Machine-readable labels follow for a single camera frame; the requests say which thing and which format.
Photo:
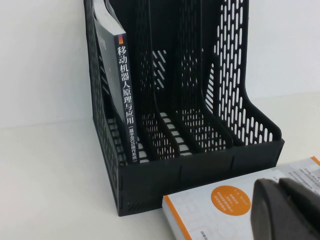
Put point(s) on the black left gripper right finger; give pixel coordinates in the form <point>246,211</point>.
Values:
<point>305,197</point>

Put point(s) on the dark robot cover book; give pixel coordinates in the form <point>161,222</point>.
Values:
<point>125,100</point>

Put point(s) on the white book with orange trim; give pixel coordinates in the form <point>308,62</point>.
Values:
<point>200,215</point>

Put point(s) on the black plastic three-slot book stand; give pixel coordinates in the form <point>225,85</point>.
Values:
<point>200,172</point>

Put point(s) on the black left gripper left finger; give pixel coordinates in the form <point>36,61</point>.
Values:
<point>272,217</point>

